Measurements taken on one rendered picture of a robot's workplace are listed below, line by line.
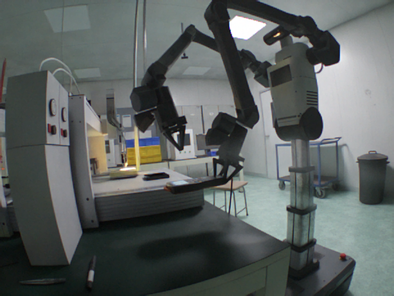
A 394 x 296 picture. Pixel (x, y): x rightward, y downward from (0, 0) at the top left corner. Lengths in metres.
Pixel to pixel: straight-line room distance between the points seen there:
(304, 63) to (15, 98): 1.07
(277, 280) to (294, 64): 0.84
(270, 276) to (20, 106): 0.71
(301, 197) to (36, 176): 1.02
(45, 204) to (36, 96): 0.25
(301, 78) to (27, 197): 1.05
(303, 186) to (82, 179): 0.94
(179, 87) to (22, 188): 5.24
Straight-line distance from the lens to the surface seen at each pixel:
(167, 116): 0.60
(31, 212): 0.54
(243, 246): 0.53
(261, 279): 0.52
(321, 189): 3.34
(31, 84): 0.54
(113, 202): 0.78
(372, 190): 3.06
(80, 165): 0.74
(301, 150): 1.01
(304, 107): 0.96
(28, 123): 0.52
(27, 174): 0.52
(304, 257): 1.18
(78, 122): 0.74
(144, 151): 3.46
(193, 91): 5.64
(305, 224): 1.09
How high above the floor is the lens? 1.02
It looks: 1 degrees down
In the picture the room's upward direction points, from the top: 5 degrees counter-clockwise
